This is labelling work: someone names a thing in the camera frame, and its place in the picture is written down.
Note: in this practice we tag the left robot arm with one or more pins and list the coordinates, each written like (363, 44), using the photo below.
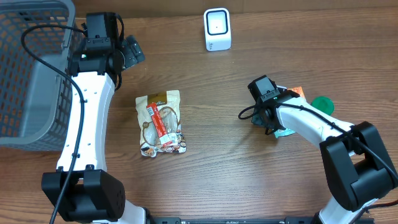
(80, 189)

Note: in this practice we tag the teal wet wipes pack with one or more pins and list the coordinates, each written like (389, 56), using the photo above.
(286, 132)

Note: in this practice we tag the green lid jar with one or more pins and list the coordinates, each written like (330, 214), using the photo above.
(323, 104)

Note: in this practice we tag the grey plastic shopping basket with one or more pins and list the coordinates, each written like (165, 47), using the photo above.
(35, 100)

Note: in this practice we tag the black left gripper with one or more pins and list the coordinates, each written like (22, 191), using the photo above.
(134, 49)

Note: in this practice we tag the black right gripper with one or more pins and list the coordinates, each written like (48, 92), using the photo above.
(259, 117)

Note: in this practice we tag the white brown snack bag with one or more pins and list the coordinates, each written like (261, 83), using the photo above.
(168, 104)

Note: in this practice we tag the red white snack bar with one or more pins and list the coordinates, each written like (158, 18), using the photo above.
(164, 138)

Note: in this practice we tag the white barcode scanner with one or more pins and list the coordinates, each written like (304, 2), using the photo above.
(217, 28)

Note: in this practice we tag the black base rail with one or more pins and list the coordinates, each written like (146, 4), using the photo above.
(286, 220)

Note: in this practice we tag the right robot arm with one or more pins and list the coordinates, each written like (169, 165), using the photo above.
(358, 168)

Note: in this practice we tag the orange tissue pack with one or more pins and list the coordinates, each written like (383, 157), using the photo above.
(298, 92)

